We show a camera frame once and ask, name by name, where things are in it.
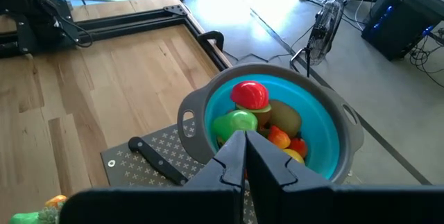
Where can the red strawberry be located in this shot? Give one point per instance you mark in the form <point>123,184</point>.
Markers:
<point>249,94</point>

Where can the green toy pepper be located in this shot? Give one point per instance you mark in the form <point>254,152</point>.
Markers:
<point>232,123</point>

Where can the black computer case blue light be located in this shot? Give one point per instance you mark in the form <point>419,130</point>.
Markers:
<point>399,23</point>

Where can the black floor fan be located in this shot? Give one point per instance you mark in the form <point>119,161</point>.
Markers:
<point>324,30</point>

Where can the blue collapsible bowl grey rim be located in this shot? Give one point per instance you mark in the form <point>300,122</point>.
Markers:
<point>322,127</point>

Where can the small red-orange stemmed fruit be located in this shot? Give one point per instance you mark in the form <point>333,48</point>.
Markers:
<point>298,147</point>

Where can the black kitchen knife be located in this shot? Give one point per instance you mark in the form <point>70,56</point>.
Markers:
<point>156,159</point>

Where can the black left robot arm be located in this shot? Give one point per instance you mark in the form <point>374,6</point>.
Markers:
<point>34,12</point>

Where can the olive-brown whole kiwi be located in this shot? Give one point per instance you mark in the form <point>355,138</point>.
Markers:
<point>286,116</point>

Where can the green plant in patterned pot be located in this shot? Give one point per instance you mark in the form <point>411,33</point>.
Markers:
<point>52,215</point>

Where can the yellow plastic lemon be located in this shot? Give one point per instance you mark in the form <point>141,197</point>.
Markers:
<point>294,155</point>

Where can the small orange fruit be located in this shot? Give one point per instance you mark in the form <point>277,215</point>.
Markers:
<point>56,200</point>

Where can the grey perforated metal stand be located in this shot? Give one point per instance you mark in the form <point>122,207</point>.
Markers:
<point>128,168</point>

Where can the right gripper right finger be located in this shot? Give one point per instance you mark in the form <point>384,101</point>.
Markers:
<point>295,203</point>

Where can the black table frame rails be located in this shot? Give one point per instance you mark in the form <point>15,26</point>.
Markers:
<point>138,21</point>

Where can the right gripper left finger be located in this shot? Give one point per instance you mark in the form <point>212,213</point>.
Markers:
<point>208,203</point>

